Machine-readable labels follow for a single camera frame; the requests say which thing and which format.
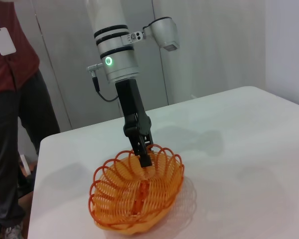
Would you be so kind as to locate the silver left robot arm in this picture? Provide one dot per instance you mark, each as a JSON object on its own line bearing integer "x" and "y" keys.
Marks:
{"x": 114, "y": 62}

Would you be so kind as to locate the white ID badge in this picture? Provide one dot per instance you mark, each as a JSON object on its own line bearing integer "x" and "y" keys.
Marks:
{"x": 3, "y": 41}

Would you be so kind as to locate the grey sneaker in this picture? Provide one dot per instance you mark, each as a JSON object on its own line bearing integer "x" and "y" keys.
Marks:
{"x": 12, "y": 231}

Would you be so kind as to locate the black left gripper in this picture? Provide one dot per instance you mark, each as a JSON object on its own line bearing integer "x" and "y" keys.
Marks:
{"x": 132, "y": 107}

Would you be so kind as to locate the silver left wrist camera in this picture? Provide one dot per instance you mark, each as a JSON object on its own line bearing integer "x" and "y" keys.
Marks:
{"x": 164, "y": 30}

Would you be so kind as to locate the orange woven plastic basket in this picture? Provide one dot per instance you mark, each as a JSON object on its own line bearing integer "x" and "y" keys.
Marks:
{"x": 119, "y": 194}

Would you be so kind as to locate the grey metal cabinet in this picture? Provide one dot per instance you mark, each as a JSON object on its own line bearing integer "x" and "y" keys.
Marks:
{"x": 64, "y": 74}

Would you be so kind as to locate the person in red shirt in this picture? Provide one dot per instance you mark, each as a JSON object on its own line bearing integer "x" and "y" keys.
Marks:
{"x": 5, "y": 112}

